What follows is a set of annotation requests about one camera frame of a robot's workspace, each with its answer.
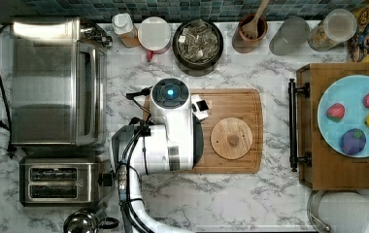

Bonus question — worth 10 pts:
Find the stainless toaster oven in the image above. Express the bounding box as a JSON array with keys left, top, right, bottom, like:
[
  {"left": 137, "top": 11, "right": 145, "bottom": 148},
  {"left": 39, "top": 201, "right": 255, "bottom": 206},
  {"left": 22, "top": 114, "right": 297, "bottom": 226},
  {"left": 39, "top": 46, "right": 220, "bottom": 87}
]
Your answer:
[{"left": 11, "top": 17, "right": 113, "bottom": 148}]

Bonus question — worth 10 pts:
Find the red plush strawberry with leaves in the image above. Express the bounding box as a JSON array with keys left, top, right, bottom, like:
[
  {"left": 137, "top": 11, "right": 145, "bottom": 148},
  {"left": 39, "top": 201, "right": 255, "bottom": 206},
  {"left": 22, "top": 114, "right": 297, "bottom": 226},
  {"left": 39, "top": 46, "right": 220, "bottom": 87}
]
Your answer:
[{"left": 326, "top": 103, "right": 346, "bottom": 121}]

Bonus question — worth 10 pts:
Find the red mug white lid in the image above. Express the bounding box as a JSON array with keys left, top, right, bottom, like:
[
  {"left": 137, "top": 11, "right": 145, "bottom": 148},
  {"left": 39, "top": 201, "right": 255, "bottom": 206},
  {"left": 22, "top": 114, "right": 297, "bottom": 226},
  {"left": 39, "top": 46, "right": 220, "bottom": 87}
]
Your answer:
[{"left": 138, "top": 17, "right": 171, "bottom": 61}]

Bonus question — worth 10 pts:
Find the round wooden lid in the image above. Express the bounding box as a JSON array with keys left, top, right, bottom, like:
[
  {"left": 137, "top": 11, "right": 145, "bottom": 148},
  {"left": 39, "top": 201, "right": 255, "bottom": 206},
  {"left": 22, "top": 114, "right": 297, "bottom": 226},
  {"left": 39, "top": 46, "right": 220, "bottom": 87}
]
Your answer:
[{"left": 210, "top": 117, "right": 252, "bottom": 160}]

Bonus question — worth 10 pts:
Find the wooden spoon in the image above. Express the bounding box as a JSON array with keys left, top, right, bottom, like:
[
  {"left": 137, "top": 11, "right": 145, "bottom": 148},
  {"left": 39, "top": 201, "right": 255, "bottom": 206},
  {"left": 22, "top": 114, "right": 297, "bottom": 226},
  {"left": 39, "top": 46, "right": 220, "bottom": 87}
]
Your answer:
[{"left": 242, "top": 0, "right": 269, "bottom": 40}]

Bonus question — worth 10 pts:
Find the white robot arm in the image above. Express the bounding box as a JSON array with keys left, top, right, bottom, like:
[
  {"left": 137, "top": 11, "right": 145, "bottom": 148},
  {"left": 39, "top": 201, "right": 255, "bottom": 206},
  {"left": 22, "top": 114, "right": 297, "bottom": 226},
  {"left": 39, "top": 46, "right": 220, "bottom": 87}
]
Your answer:
[{"left": 110, "top": 79, "right": 204, "bottom": 233}]

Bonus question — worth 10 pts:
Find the purple plush plum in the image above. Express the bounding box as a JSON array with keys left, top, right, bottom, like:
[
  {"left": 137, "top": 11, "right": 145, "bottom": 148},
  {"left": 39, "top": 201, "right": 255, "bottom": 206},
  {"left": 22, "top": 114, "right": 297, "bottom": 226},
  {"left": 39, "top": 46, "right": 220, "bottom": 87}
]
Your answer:
[{"left": 340, "top": 128, "right": 366, "bottom": 155}]

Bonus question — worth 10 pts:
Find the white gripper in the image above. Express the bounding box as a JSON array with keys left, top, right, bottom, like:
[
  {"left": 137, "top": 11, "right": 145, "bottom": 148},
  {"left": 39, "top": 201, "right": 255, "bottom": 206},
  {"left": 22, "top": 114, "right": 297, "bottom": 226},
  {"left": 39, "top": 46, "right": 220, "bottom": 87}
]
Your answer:
[{"left": 191, "top": 94, "right": 209, "bottom": 121}]

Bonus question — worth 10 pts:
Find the clear jar with white lid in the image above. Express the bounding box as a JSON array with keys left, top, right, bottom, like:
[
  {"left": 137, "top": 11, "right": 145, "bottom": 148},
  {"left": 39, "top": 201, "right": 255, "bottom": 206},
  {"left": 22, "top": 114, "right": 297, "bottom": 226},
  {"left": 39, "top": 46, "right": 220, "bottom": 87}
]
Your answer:
[{"left": 308, "top": 9, "right": 357, "bottom": 51}]

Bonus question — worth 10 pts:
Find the bamboo cutting board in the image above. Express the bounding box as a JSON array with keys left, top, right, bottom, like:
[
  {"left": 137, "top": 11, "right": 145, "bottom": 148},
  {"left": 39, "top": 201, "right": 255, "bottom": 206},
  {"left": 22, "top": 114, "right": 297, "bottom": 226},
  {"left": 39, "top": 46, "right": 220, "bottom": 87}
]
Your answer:
[{"left": 136, "top": 86, "right": 263, "bottom": 174}]

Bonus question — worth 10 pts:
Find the black power cable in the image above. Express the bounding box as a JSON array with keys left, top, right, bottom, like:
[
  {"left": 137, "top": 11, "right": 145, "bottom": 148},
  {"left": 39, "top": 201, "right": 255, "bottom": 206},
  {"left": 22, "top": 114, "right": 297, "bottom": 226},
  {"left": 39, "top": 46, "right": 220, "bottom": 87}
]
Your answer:
[{"left": 0, "top": 24, "right": 17, "bottom": 159}]

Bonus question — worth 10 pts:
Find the paper towel roll holder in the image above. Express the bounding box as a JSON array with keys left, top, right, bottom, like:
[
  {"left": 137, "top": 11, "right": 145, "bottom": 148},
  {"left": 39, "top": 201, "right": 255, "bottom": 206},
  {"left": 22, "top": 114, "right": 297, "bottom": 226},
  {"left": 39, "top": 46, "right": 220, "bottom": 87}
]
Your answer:
[{"left": 307, "top": 190, "right": 369, "bottom": 233}]

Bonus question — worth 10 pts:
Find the orange bottle white cap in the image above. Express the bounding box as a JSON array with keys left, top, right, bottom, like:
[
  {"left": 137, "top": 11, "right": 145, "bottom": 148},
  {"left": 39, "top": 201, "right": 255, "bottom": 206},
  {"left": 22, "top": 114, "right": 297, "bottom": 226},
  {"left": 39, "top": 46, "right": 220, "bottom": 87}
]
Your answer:
[{"left": 112, "top": 13, "right": 140, "bottom": 48}]

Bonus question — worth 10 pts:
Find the brown wooden utensil cup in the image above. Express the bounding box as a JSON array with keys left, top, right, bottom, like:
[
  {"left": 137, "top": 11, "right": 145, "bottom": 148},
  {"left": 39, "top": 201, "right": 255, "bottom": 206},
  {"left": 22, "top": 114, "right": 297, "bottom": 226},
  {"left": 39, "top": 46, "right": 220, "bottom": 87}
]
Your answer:
[{"left": 232, "top": 14, "right": 268, "bottom": 53}]

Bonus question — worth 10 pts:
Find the stainless steel toaster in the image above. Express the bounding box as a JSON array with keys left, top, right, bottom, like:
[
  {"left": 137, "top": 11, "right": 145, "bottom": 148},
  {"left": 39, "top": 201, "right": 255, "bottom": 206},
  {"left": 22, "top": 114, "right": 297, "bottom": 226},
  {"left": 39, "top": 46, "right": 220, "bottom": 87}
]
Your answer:
[{"left": 19, "top": 156, "right": 113, "bottom": 206}]

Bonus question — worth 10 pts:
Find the glass coffee pot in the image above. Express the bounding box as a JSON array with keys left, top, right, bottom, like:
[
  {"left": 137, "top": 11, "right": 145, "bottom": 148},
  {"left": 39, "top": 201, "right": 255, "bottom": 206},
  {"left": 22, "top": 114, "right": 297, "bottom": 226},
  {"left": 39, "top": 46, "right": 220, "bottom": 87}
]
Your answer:
[{"left": 63, "top": 204, "right": 119, "bottom": 233}]

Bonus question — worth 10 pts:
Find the wooden serving tray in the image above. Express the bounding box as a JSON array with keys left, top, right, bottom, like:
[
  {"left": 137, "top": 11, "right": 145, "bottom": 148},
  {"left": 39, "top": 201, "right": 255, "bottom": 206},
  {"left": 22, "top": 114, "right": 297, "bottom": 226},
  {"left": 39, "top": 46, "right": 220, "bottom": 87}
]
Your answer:
[{"left": 287, "top": 63, "right": 369, "bottom": 190}]

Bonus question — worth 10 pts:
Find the black bowl of tea bags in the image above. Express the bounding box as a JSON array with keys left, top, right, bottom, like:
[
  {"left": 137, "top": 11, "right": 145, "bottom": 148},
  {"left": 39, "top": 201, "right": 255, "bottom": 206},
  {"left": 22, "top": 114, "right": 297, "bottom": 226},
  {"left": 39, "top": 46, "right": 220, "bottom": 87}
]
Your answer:
[{"left": 172, "top": 19, "right": 224, "bottom": 77}]

